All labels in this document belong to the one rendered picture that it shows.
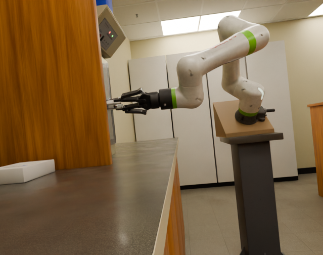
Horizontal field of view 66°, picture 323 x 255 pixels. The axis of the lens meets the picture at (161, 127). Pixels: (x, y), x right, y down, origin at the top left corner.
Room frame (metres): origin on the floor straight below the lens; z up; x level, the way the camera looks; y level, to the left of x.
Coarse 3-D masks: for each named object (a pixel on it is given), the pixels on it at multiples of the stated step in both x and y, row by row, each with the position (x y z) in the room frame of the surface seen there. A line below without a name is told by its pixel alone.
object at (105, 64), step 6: (102, 60) 1.12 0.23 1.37; (108, 66) 1.21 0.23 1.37; (108, 72) 1.20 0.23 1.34; (108, 78) 1.19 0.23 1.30; (108, 84) 1.18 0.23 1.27; (108, 90) 1.17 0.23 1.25; (108, 96) 1.16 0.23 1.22; (108, 114) 1.13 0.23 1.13; (108, 120) 1.12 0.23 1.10; (114, 126) 1.21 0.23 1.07; (114, 132) 1.20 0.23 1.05; (114, 138) 1.19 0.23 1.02
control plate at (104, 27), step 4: (104, 20) 0.94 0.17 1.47; (100, 24) 0.94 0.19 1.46; (104, 24) 0.96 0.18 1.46; (108, 24) 0.99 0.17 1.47; (100, 28) 0.96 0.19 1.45; (104, 28) 0.98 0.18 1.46; (108, 28) 1.01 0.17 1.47; (112, 28) 1.04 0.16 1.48; (100, 32) 0.98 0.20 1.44; (104, 32) 1.00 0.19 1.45; (108, 32) 1.03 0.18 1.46; (112, 32) 1.06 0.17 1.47; (108, 36) 1.06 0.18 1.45; (116, 36) 1.12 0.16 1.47; (100, 40) 1.02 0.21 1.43; (108, 40) 1.08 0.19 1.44; (112, 40) 1.11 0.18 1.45; (104, 44) 1.07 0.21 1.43; (104, 48) 1.10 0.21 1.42
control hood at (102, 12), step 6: (102, 6) 0.90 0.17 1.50; (102, 12) 0.90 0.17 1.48; (108, 12) 0.93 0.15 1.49; (102, 18) 0.92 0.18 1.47; (108, 18) 0.96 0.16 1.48; (114, 18) 1.00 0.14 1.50; (114, 24) 1.03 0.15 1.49; (114, 30) 1.07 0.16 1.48; (120, 30) 1.11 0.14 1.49; (120, 36) 1.15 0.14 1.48; (114, 42) 1.14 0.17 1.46; (120, 42) 1.20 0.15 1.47; (102, 48) 1.08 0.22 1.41; (108, 48) 1.13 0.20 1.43; (114, 48) 1.18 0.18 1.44; (102, 54) 1.15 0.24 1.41; (108, 54) 1.17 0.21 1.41
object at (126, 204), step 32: (128, 160) 0.89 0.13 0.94; (160, 160) 0.80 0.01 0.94; (0, 192) 0.55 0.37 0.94; (32, 192) 0.52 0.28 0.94; (64, 192) 0.49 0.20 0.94; (96, 192) 0.46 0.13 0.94; (128, 192) 0.43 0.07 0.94; (160, 192) 0.41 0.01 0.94; (0, 224) 0.33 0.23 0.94; (32, 224) 0.32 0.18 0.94; (64, 224) 0.31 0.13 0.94; (96, 224) 0.30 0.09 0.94; (128, 224) 0.29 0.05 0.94; (160, 224) 0.29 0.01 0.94
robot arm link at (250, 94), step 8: (248, 80) 1.52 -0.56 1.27; (240, 88) 1.51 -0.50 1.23; (248, 88) 1.47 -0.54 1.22; (256, 88) 1.46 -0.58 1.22; (240, 96) 1.52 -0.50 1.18; (248, 96) 1.47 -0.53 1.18; (256, 96) 1.45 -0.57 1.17; (240, 104) 1.56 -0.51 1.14; (248, 104) 1.50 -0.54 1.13; (256, 104) 1.49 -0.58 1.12; (240, 112) 1.59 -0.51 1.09; (248, 112) 1.54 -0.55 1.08; (256, 112) 1.55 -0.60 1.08
